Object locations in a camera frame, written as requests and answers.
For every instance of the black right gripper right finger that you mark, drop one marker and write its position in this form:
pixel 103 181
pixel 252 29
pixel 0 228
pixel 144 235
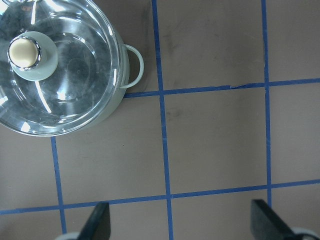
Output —
pixel 265 224

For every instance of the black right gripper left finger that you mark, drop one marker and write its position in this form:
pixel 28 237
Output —
pixel 98 225

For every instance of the glass pot lid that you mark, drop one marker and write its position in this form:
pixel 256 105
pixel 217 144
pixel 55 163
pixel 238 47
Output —
pixel 50 65

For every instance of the pale green cooking pot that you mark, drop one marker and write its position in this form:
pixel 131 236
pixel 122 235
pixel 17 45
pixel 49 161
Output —
pixel 125 75

